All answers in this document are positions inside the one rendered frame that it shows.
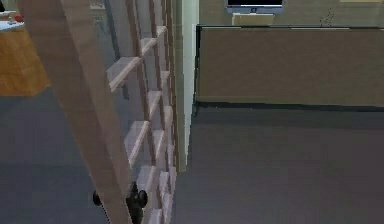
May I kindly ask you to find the black round door knob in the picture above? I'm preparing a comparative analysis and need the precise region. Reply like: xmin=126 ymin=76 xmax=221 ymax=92
xmin=92 ymin=189 xmax=103 ymax=207
xmin=125 ymin=181 xmax=149 ymax=224

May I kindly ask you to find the beige television stand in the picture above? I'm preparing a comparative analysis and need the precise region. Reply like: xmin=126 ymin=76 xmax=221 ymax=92
xmin=231 ymin=12 xmax=275 ymax=27

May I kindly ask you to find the brown panelled room door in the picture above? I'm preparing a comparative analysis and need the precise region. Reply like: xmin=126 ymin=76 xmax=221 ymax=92
xmin=17 ymin=0 xmax=179 ymax=224

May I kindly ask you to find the black television set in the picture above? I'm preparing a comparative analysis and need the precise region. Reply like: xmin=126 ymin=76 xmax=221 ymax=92
xmin=225 ymin=0 xmax=286 ymax=15

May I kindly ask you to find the orange wooden table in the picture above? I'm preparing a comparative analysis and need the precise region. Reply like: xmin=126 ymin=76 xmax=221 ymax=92
xmin=0 ymin=20 xmax=52 ymax=98

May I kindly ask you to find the white plate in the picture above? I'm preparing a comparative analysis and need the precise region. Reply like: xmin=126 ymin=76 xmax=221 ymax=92
xmin=0 ymin=20 xmax=25 ymax=33

